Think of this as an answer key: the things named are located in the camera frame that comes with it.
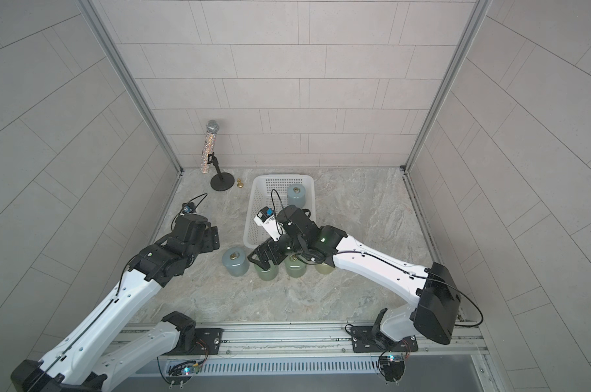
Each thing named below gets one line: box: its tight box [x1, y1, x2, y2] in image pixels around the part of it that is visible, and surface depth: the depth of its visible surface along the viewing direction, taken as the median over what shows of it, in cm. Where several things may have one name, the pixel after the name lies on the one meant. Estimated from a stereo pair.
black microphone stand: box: [207, 151, 236, 192], surface depth 111 cm
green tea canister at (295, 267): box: [284, 253, 307, 279], surface depth 81 cm
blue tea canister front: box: [222, 246, 250, 277], surface depth 82 cm
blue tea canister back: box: [286, 182, 307, 209], surface depth 100 cm
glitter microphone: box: [199, 119, 220, 174], surface depth 95 cm
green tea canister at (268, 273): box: [253, 259, 280, 281], surface depth 82 cm
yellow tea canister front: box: [314, 262, 336, 275], surface depth 86 cm
